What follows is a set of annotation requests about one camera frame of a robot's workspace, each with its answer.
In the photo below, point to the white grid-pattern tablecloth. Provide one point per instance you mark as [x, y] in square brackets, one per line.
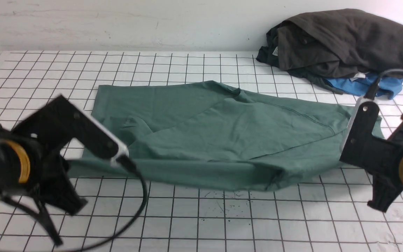
[327, 214]

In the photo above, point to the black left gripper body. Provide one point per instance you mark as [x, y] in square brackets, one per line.
[31, 177]

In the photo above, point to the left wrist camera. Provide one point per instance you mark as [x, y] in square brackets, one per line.
[59, 121]

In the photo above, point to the dark green garment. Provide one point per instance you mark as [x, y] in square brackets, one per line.
[269, 55]

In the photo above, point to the green long-sleeve top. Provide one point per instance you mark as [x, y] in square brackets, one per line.
[215, 136]

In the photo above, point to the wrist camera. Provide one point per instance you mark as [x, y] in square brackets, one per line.
[59, 121]
[359, 132]

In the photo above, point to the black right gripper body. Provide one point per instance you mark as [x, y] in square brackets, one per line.
[385, 163]

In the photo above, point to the blue garment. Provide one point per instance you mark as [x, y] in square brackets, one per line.
[388, 86]

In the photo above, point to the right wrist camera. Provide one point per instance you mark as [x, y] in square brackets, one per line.
[359, 132]

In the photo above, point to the dark grey-brown garment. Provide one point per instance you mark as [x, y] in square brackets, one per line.
[341, 43]

